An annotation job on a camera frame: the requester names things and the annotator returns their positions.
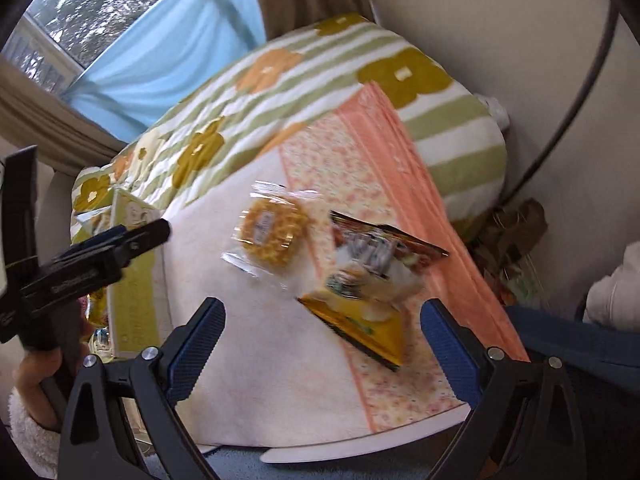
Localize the floral striped blanket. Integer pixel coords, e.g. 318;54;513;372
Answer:
70;12;508;241

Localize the white cloth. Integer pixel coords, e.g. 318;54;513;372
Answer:
582;242;640;331

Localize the clear blue plastic packet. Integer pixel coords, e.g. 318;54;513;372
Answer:
89;327;113;358

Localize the pink floral towel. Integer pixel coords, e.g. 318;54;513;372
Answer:
160;82;531;453

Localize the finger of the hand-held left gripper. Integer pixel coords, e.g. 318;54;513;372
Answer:
70;224;132;257
112;218;172;263

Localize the person's left hand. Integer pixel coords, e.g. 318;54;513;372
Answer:
14;347;68;433

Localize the dark cable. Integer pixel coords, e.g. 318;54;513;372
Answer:
500;0;618;206

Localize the green cardboard box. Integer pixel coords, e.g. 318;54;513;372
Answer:
75;187;173;361

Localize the light blue curtain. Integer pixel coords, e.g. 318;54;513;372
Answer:
62;0;268;143

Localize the person's left forearm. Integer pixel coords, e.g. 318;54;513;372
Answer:
7;390;68;480

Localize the window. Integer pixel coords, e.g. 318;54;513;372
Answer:
0;0;201;96

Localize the brown paper bag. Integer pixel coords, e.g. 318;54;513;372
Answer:
470;197;548;311

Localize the waffle cookie in clear wrapper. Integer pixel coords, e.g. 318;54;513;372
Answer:
222;180;331;291

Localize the white crumpled bag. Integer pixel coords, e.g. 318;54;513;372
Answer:
477;94;512;131

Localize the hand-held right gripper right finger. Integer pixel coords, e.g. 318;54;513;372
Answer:
419;297;586;480

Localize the yellow printed snack bag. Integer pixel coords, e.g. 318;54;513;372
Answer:
297;210;451;373

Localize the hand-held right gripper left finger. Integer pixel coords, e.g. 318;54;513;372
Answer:
57;296;227;480

